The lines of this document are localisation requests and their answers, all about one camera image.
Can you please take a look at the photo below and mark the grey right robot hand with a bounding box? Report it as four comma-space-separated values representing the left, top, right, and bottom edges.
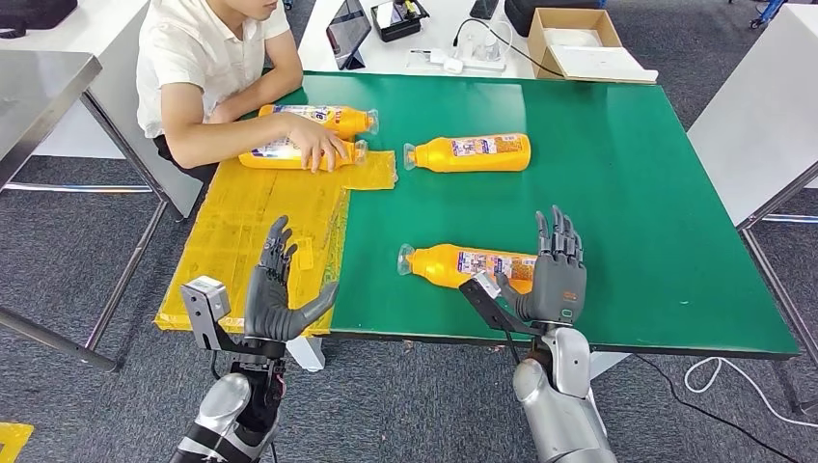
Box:
495, 204, 587, 326

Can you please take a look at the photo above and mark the black floor cable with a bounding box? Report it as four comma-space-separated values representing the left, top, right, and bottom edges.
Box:
632, 354, 800, 463

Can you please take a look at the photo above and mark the black bag on panel table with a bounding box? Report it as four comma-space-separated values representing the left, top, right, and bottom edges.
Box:
0, 0, 80, 41

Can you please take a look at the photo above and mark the yellow taped mat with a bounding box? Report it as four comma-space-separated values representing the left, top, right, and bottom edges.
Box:
154, 150, 398, 338

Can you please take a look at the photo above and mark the black tray with items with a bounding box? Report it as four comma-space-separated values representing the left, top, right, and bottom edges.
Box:
370, 0, 430, 44

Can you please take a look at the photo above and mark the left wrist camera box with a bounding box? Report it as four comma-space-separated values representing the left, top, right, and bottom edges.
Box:
179, 276, 232, 353

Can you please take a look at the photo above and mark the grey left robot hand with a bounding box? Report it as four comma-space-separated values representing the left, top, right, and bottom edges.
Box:
242, 215, 340, 343

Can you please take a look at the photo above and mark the person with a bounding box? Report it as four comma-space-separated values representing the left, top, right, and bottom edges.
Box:
135, 0, 349, 174

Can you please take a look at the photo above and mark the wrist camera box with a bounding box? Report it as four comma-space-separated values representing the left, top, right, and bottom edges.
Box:
458, 271, 544, 337
179, 276, 232, 353

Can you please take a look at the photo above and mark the white table with steel legs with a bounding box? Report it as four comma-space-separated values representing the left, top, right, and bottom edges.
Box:
687, 3, 818, 417

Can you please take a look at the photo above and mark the black desk cable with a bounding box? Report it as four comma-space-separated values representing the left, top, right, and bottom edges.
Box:
451, 16, 567, 80

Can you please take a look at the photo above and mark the clear plastic packet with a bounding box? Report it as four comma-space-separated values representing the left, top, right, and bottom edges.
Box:
457, 22, 513, 71

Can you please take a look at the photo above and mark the yellow floor marker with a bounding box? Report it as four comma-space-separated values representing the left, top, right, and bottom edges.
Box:
0, 422, 35, 463

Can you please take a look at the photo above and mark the person's right hand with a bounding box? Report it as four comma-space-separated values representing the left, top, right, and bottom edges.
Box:
284, 115, 349, 174

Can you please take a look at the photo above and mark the brown cardboard box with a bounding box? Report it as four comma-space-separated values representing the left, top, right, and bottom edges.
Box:
528, 7, 660, 85

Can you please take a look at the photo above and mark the white desk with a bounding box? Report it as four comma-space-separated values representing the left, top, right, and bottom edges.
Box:
296, 0, 538, 81

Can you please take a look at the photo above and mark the black bag beside cardboard box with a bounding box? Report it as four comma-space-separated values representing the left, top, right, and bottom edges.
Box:
504, 0, 606, 38

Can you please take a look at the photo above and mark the black tablet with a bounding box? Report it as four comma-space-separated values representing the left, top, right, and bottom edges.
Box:
325, 0, 374, 71

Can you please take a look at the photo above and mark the blue frame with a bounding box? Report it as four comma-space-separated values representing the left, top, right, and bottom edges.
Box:
750, 0, 788, 30

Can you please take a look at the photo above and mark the white floor cable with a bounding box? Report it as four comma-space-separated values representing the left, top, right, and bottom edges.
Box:
683, 356, 818, 429

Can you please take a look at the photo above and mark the white panel table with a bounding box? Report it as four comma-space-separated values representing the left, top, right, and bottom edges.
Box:
0, 0, 205, 220

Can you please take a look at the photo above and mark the orange detergent bottle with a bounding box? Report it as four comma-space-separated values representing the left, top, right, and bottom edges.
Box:
402, 132, 532, 174
257, 103, 380, 142
237, 137, 370, 173
396, 243, 541, 295

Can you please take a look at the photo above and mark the white table leg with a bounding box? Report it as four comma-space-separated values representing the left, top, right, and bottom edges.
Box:
587, 349, 631, 381
286, 337, 327, 374

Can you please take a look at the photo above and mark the white foam pad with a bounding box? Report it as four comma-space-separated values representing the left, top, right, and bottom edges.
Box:
544, 26, 607, 49

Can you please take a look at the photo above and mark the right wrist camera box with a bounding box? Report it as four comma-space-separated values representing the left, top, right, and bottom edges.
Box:
458, 271, 544, 337

